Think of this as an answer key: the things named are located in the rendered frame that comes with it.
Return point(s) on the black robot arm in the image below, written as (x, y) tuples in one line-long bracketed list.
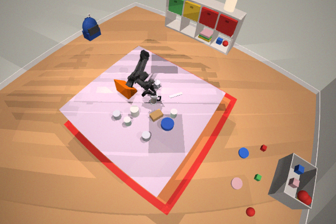
[(138, 75)]

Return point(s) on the blue cylinder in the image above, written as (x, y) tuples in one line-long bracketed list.
[(167, 124)]

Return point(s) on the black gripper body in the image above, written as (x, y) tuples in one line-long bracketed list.
[(146, 89)]

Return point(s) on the grey cylinder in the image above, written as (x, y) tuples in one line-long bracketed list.
[(117, 115), (146, 136), (156, 84)]

